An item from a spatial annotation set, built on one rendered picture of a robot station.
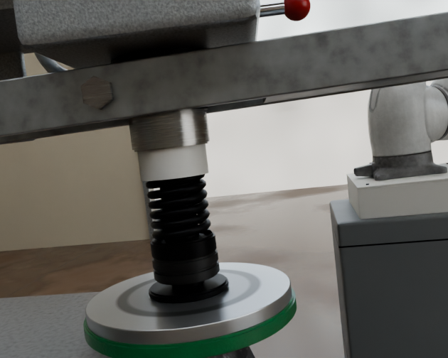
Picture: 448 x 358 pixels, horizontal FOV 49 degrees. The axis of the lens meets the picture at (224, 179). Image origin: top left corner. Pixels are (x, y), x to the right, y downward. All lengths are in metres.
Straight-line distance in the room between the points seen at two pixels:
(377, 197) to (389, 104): 0.26
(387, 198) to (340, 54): 0.83
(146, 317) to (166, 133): 0.17
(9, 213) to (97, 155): 1.33
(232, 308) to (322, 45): 0.25
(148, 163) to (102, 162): 5.31
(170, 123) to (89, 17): 0.12
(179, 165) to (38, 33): 0.17
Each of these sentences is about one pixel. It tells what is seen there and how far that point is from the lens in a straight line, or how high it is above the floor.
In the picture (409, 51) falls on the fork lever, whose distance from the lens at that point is 0.47.
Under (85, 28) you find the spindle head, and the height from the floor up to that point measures 1.13.
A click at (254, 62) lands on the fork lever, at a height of 1.10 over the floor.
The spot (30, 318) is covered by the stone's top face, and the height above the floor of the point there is 0.82.
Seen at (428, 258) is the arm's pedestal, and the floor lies 0.70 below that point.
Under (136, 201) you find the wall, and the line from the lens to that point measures 5.69.
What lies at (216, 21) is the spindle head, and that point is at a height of 1.13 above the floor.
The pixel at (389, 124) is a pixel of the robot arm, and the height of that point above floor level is 1.02.
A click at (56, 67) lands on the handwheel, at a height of 1.15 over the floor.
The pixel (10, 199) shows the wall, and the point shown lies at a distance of 6.40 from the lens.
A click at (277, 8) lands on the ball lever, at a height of 1.17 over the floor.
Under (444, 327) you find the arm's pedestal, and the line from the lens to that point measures 1.34.
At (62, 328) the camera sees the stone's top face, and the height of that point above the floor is 0.82.
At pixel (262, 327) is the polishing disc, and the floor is 0.86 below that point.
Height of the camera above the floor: 1.03
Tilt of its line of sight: 5 degrees down
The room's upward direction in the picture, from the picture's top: 7 degrees counter-clockwise
